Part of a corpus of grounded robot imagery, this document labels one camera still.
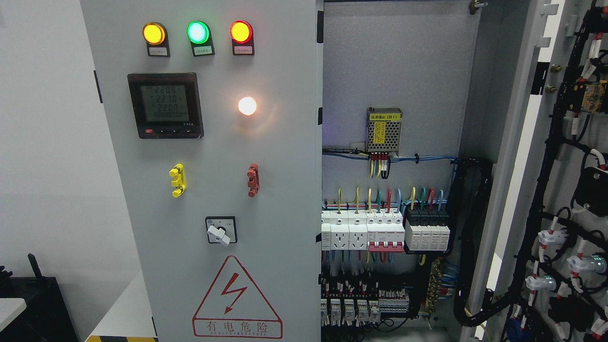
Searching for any grey cabinet door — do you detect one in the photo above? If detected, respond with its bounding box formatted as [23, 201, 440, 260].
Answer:
[81, 0, 323, 342]
[452, 0, 607, 342]

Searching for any red terminal connector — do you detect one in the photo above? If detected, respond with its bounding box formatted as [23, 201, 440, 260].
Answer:
[246, 163, 260, 198]

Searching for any white glowing indicator light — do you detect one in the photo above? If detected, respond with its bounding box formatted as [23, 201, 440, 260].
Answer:
[237, 96, 257, 115]

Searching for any metal mesh power supply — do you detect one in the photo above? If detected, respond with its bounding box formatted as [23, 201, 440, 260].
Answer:
[366, 107, 403, 154]

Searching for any white socket breaker row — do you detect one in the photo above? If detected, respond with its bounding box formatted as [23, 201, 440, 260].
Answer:
[321, 209, 405, 253]

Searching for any yellow terminal connector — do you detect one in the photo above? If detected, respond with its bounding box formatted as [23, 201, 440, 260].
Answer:
[169, 163, 187, 198]

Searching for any relay terminal row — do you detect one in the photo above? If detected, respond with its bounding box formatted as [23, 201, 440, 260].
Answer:
[318, 271, 410, 327]

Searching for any black white surge protector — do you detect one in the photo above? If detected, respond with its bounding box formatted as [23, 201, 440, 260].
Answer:
[404, 206, 450, 254]

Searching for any red electric hazard sign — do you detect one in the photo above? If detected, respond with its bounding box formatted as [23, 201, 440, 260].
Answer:
[192, 255, 283, 339]

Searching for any black digital power meter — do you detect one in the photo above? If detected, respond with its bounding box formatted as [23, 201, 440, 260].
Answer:
[127, 72, 204, 139]

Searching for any red indicator light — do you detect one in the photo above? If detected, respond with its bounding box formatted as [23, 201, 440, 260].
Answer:
[229, 20, 255, 56]

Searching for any green indicator light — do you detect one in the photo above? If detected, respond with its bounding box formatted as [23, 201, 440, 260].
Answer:
[186, 21, 215, 57]

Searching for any yellow indicator light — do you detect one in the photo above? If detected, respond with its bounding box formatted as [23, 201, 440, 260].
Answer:
[142, 22, 170, 57]

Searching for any black box at left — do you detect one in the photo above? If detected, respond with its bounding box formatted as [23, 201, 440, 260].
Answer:
[0, 253, 78, 342]

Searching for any white rotary selector switch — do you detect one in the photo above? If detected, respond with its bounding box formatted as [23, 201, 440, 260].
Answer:
[205, 216, 238, 247]

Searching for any black cable conduit loop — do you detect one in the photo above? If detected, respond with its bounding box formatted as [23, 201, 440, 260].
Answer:
[446, 157, 492, 327]

